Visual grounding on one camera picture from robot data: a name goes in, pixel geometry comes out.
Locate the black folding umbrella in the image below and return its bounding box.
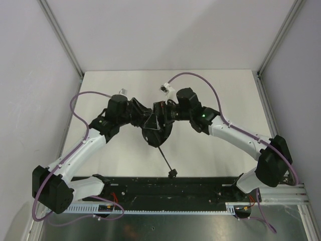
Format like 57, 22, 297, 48
142, 123, 178, 179

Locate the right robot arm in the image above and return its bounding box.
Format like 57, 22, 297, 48
152, 84, 292, 200

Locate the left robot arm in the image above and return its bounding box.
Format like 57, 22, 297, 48
32, 94, 152, 214

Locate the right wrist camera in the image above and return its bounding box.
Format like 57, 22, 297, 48
159, 83, 176, 101

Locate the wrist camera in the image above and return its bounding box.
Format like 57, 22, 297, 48
159, 83, 176, 101
119, 88, 128, 96

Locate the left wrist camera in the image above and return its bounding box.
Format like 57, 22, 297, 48
119, 88, 128, 96

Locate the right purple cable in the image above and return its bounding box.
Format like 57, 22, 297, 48
167, 72, 231, 126

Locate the purple cable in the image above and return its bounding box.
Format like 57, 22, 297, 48
167, 72, 231, 126
69, 91, 113, 141

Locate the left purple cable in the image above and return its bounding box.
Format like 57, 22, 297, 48
69, 91, 113, 141

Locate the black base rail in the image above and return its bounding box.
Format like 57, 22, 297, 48
80, 176, 263, 204

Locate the slotted cable duct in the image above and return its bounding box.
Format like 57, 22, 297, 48
65, 202, 238, 215

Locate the right aluminium frame post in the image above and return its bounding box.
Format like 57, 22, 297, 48
257, 0, 306, 77

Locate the aluminium frame post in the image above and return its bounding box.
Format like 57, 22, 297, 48
37, 0, 84, 79
257, 0, 306, 77

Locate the left aluminium frame post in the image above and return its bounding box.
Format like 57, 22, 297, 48
37, 0, 84, 79

